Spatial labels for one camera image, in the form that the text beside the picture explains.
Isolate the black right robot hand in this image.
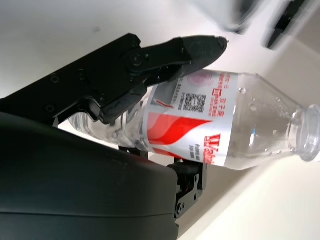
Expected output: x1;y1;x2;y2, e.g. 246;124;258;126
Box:
0;33;230;240

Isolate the clear plastic water bottle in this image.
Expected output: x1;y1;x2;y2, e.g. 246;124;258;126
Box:
67;69;320;173

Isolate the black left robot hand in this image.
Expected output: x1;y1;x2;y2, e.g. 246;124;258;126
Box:
261;0;307;50

